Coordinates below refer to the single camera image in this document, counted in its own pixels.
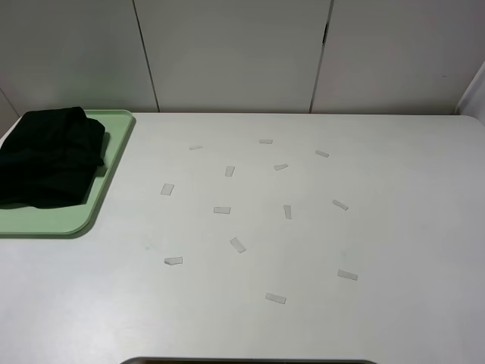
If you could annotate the black door hinge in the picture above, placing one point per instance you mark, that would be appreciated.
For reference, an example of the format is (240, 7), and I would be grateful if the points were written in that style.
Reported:
(325, 33)

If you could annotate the black short sleeve shirt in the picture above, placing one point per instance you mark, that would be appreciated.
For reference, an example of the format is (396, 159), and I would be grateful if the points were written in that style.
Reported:
(50, 159)

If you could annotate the clear tape piece front left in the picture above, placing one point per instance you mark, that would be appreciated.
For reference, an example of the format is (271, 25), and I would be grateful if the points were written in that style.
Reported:
(173, 260)

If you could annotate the clear tape piece front centre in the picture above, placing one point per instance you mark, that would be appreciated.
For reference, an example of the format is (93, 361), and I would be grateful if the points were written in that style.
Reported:
(275, 298)

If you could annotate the clear tape piece lower centre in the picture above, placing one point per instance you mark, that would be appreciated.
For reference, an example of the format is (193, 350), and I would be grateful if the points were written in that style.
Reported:
(237, 245)

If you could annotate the clear tape piece middle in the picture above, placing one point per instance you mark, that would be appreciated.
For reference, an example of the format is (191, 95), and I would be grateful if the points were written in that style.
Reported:
(229, 171)

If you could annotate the clear tape piece front right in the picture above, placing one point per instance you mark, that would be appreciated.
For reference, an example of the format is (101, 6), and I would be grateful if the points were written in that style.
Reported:
(347, 275)

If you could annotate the light green plastic tray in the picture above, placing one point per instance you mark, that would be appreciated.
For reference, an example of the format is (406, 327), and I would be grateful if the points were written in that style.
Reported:
(20, 222)

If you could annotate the clear tape piece centre left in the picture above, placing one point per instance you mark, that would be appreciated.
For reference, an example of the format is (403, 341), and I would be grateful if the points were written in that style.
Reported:
(222, 210)

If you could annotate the clear tape piece rear right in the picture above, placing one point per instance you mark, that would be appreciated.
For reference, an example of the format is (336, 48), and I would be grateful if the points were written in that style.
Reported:
(321, 153)

